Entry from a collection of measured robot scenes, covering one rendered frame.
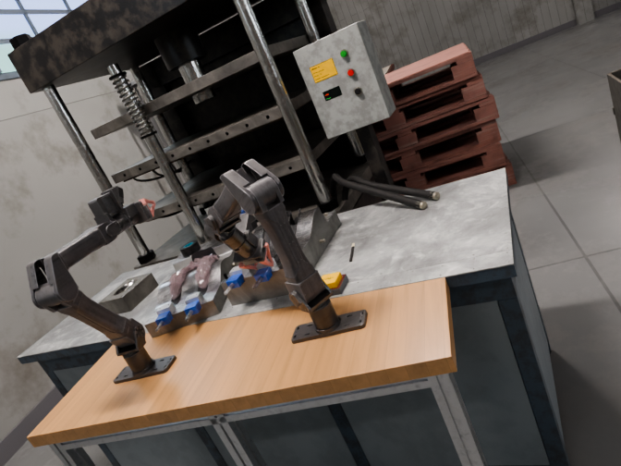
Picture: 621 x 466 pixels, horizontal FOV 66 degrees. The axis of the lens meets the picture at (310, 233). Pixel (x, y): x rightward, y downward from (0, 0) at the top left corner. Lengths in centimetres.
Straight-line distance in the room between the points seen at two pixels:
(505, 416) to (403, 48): 999
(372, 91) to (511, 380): 123
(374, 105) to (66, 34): 142
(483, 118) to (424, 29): 743
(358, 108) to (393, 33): 904
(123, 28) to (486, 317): 185
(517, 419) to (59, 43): 238
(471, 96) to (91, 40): 251
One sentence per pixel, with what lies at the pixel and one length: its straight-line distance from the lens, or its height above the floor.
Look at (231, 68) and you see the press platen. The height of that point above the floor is 151.
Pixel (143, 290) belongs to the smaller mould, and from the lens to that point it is 218.
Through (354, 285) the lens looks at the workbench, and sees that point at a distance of 138.
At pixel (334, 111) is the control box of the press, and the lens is 215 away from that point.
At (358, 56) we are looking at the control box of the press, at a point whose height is 135.
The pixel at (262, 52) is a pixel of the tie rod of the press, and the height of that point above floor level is 151.
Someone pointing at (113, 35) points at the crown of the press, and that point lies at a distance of 241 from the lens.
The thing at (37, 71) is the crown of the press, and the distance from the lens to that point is 275.
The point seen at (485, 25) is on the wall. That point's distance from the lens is 1118.
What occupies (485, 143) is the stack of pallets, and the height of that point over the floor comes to 36.
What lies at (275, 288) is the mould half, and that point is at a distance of 151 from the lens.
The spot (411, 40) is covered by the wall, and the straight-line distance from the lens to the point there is 1112.
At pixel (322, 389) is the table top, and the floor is 77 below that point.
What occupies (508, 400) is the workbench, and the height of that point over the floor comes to 33.
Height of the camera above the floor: 140
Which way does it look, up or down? 18 degrees down
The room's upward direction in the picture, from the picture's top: 24 degrees counter-clockwise
